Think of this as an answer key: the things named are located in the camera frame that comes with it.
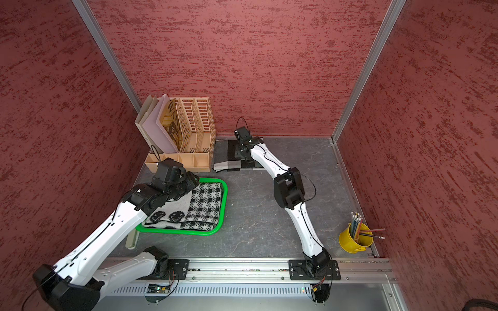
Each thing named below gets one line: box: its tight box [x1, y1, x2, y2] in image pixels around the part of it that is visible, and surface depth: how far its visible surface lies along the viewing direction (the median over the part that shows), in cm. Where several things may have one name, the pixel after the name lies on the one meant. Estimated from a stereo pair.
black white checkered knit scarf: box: [142, 182, 223, 231], surface depth 83 cm
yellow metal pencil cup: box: [337, 222, 374, 254], surface depth 76 cm
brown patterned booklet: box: [160, 97, 183, 153], surface depth 103 cm
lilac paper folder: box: [142, 93, 179, 154], surface depth 94 cm
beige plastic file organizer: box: [144, 96, 217, 173], surface depth 112 cm
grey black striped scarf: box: [213, 139, 266, 173], surface depth 109 cm
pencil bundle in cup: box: [350, 211, 364, 240], surface depth 74 cm
